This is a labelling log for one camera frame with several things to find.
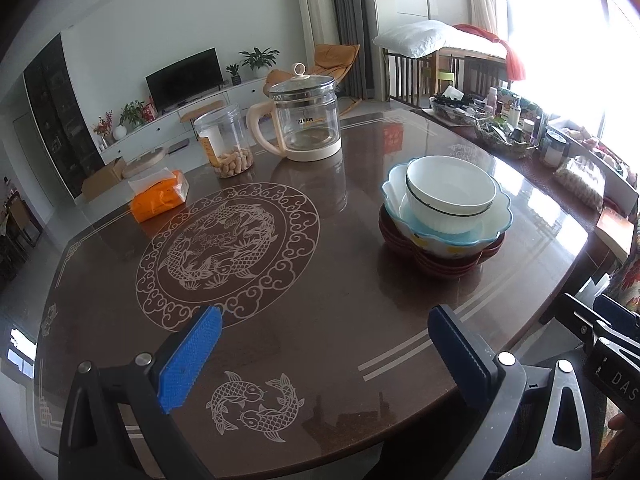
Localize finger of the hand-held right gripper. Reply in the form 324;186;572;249
559;292;640;361
594;294;640;338

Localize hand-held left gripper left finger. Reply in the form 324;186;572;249
59;304;223;480

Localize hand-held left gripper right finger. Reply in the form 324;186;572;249
360;304;594;480

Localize blue white scalloped bowl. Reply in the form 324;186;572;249
382;162;514;256

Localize white bowl blue floral print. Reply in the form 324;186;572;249
405;156;497;215

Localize person's right hand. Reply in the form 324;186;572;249
605;411;640;433

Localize clear bag of snacks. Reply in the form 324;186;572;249
552;155;607;212

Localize orange tissue pack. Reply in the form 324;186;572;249
128;170;190;224

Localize cardboard box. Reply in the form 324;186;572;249
81;157;127;202

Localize round wooden board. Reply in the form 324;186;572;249
122;147;166;178

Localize group of cosmetic bottles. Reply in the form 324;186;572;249
480;87;571;168

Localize wooden dining chairs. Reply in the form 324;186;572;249
0;187;43;281

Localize clear plastic jar of peanuts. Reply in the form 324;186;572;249
193;105;255;179

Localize white television cabinet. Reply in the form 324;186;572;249
97;77;281;163

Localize red flowers in vase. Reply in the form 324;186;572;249
93;111;116;148

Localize basket with tissue box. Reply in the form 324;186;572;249
430;86;488;126

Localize wooden bench with metal legs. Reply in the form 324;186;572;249
179;99;227;133

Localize bushy green potted plant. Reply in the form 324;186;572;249
119;100;146;128

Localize glass electric kettle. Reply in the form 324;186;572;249
246;63;343;163

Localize dark wooden railed bed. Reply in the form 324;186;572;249
382;42;512;111

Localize red cloth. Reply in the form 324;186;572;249
452;23;527;81

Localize dark glass display cabinet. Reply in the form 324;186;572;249
22;32;106;200

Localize flat screen television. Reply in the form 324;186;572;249
145;48;224;110

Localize large green potted plant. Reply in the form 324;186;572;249
238;46;281;79

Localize white pillow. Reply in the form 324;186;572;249
373;21;458;58

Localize orange lounge chair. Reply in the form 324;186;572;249
265;43;361;108

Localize standing air conditioner with cover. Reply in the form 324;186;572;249
293;0;342;86

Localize tall white cabinet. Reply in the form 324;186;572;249
372;0;473;41

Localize grey curtain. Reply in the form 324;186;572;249
325;0;381;101

